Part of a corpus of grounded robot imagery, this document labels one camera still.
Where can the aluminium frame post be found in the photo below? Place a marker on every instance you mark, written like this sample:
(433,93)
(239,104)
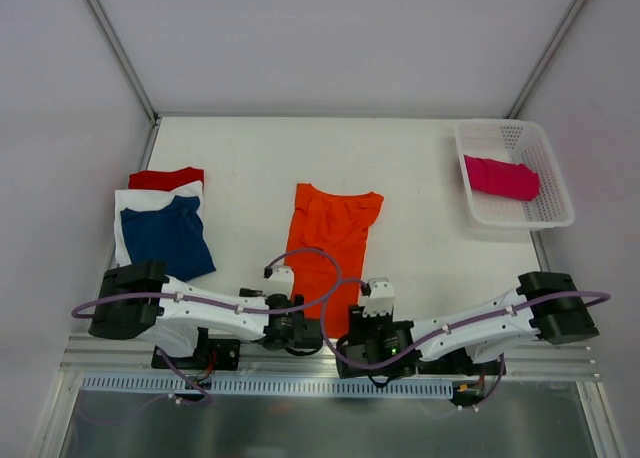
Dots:
(106,28)
(550,51)

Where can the pink t shirt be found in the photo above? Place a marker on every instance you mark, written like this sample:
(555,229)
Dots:
(507,180)

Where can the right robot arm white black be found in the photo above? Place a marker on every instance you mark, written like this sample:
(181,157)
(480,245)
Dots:
(546,306)

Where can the left aluminium frame post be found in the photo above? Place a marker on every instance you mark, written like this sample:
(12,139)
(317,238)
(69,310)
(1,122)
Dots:
(106,28)

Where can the red folded t shirt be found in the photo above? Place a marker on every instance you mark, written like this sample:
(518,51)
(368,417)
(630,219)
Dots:
(165,180)

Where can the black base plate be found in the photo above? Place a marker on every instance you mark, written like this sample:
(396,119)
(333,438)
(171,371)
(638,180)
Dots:
(459,362)
(217,354)

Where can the orange t shirt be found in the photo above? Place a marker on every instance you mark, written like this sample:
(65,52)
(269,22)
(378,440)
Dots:
(338,225)

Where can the white plastic basket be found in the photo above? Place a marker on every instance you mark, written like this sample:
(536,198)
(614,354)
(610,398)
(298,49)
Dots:
(516,142)

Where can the blue folded t shirt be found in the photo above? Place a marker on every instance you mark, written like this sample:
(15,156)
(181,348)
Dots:
(173,235)

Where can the right aluminium frame post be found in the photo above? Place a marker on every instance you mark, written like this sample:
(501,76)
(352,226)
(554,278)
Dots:
(550,51)

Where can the white folded t shirt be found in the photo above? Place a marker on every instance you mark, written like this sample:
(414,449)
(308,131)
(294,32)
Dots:
(148,200)

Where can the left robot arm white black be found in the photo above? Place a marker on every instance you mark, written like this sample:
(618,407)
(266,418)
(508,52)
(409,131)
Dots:
(141,301)

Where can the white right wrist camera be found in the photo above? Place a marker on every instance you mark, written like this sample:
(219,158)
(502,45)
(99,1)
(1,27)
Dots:
(380,298)

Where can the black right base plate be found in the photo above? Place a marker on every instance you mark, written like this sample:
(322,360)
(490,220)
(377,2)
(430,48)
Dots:
(459,362)

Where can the aluminium mounting rail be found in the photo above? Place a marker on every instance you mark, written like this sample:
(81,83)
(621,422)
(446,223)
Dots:
(536,361)

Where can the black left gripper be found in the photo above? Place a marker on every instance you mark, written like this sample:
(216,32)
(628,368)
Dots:
(310,333)

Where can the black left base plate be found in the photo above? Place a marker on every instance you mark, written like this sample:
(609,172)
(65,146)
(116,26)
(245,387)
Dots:
(217,354)

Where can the white slotted cable duct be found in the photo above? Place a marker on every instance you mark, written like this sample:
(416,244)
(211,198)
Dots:
(264,385)

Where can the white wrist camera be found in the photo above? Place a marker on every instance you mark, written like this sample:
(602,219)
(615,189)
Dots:
(380,298)
(279,274)

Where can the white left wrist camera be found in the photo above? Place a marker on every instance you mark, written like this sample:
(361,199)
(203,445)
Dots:
(279,274)

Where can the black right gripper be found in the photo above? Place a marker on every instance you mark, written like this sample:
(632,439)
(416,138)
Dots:
(353,351)

